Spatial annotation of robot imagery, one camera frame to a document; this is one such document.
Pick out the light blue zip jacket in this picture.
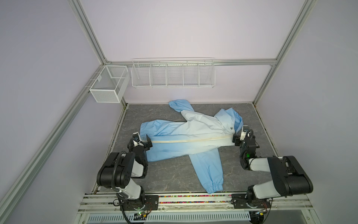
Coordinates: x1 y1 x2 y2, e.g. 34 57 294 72
139 99 243 194

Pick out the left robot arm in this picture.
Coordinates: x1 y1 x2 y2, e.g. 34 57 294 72
97 133 158 211

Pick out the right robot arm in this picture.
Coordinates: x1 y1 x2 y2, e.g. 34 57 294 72
231 130 313 209

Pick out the small white mesh basket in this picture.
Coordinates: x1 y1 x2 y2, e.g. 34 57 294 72
89 65 130 103

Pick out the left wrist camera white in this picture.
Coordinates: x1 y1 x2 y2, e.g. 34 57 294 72
132 132 141 147

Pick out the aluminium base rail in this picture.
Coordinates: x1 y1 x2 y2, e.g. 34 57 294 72
78 192 313 214

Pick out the white vented cable duct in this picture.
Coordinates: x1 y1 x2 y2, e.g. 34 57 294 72
86 211 251 224

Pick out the long white wire basket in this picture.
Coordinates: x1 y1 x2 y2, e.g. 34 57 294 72
131 57 216 88

